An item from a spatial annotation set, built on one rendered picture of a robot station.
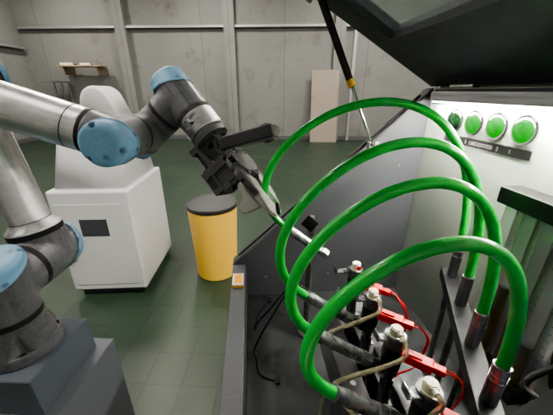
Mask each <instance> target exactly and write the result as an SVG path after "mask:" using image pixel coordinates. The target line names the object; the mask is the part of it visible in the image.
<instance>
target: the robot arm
mask: <svg viewBox="0 0 553 415"><path fill-rule="evenodd" d="M151 89H152V91H153V93H154V96H153V97H152V98H151V100H150V101H149V102H148V103H147V104H146V105H145V106H144V107H143V108H142V109H141V110H140V111H139V112H138V113H137V114H129V115H123V116H115V115H112V114H106V113H104V112H101V111H98V110H93V109H92V108H88V107H85V106H83V105H78V104H75V103H72V102H70V101H67V100H62V99H59V98H57V97H54V96H49V95H46V94H44V93H40V92H38V91H33V90H31V89H27V88H24V87H22V86H18V85H14V84H11V80H10V77H9V74H8V72H7V70H6V68H5V67H4V65H3V64H2V62H1V61H0V213H1V215H2V218H3V219H4V221H5V222H6V224H7V230H6V231H5V233H4V235H3V237H4V239H5V240H6V242H7V245H0V375H2V374H6V373H10V372H13V371H18V370H20V369H22V368H24V367H27V366H29V365H31V364H33V363H34V362H36V361H38V360H39V359H41V358H42V357H44V356H45V355H47V354H48V353H49V352H51V351H52V350H53V349H54V348H55V347H56V346H57V345H58V343H59V342H60V340H61V339H62V337H63V333H64V329H63V325H62V322H61V320H60V319H59V317H57V316H56V315H55V314H54V313H53V312H52V311H51V310H50V309H49V308H47V307H46V306H45V305H44V302H43V299H42V296H41V295H40V290H41V289H42V288H43V287H45V286H46V285H47V284H48V283H50V282H51V281H52V280H53V279H55V278H56V277H57V276H58V275H59V274H60V273H61V272H62V271H63V270H65V269H66V268H68V267H70V266H71V265H72V264H73V263H74V262H75V261H76V259H77V258H78V257H79V256H80V255H81V252H82V251H83V246H84V242H83V238H82V236H81V233H80V231H79V230H78V229H77V228H76V227H73V226H72V224H70V223H68V222H65V221H63V219H62V218H61V217H60V216H57V215H54V214H52V213H51V211H50V210H49V207H48V205H47V203H46V201H45V199H44V196H43V194H42V193H41V191H40V188H39V186H38V185H37V183H36V181H35V177H34V176H33V174H32V172H31V170H30V167H29V166H28V164H27V162H26V159H25V157H24V155H23V153H22V151H21V149H20V147H19V145H18V143H17V141H16V139H15V137H14V134H13V132H14V133H19V134H22V135H26V136H28V137H31V138H36V139H39V140H42V141H46V142H50V143H53V144H56V145H59V146H62V147H67V148H70V149H73V150H76V151H79V152H81V153H82V155H83V156H84V157H85V158H87V159H88V160H89V161H91V162H92V163H93V164H95V165H97V166H101V167H114V166H120V165H124V164H127V163H129V162H130V161H132V160H133V159H134V158H138V159H140V158H141V159H143V160H145V159H147V158H149V157H150V156H151V155H152V154H155V153H156V152H157V151H158V150H159V149H160V147H161V146H162V145H163V144H164V143H165V142H166V141H167V140H168V139H169V138H170V137H171V136H172V135H173V134H174V133H175V132H176V131H177V130H178V129H179V128H181V129H182V130H183V131H184V133H185V134H186V136H187V137H188V139H189V140H190V141H191V143H192V144H194V145H195V146H194V147H193V148H192V149H191V150H190V151H189V153H190V155H191V156H192V157H197V158H198V160H200V162H201V163H202V164H203V166H204V167H205V168H206V171H204V172H203V174H202V175H201V177H203V179H204V180H205V181H206V183H207V184H208V186H209V187H210V188H211V190H212V191H213V193H214V194H215V195H216V196H218V195H220V196H221V195H225V194H232V193H233V192H235V191H236V190H237V189H238V190H239V192H240V193H241V195H242V200H241V202H240V204H239V210H240V211H241V212H242V213H244V214H246V213H249V212H252V211H254V210H257V209H259V208H264V209H265V210H266V211H267V212H268V213H270V214H271V215H272V216H273V217H276V216H277V214H278V215H280V214H281V207H280V203H279V201H278V199H277V196H276V194H275V192H274V191H273V189H272V186H271V185H270V183H269V197H268V195H267V194H266V193H265V192H264V191H263V189H262V182H263V176H264V174H263V172H262V171H260V169H259V168H258V167H257V165H256V164H255V162H254V161H253V159H252V158H251V157H250V156H249V155H248V154H247V153H246V152H243V149H242V147H248V146H252V145H254V144H258V143H261V142H264V143H270V142H272V141H273V140H274V139H277V138H279V137H280V136H281V135H280V130H279V127H278V126H277V125H275V124H269V123H265V124H261V125H260V126H258V127H256V128H251V129H247V130H244V131H241V132H238V133H233V134H230V135H227V136H226V134H227V129H226V127H225V126H224V124H223V123H222V121H221V119H220V118H219V116H218V115H217V114H216V112H215V111H214V109H213V108H212V107H211V106H210V105H209V104H208V103H207V101H206V100H205V98H204V97H203V96H202V94H201V93H200V92H199V90H198V89H197V88H196V87H195V85H194V83H193V81H192V80H190V79H189V78H188V77H187V75H186V74H185V73H184V72H183V71H182V69H181V68H178V67H175V66H166V67H163V68H161V69H159V70H158V71H156V72H155V73H154V75H153V76H152V80H151Z"/></svg>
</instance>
